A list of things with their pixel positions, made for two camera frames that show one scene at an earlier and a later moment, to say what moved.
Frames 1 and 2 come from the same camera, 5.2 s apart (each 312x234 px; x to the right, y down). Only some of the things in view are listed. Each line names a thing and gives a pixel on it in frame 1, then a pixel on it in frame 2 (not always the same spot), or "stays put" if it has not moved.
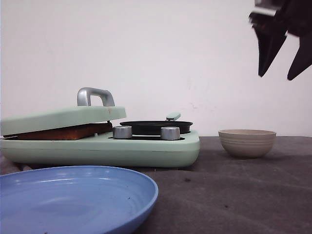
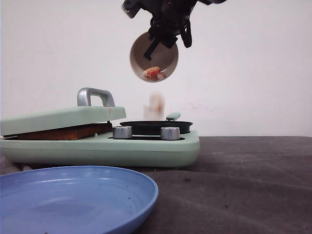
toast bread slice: [72, 133] stays put
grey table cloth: [220, 193] stays put
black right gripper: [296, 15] → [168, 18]
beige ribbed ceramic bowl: [246, 143] → [165, 57]
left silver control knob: [122, 132] stays put
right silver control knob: [170, 133] stays put
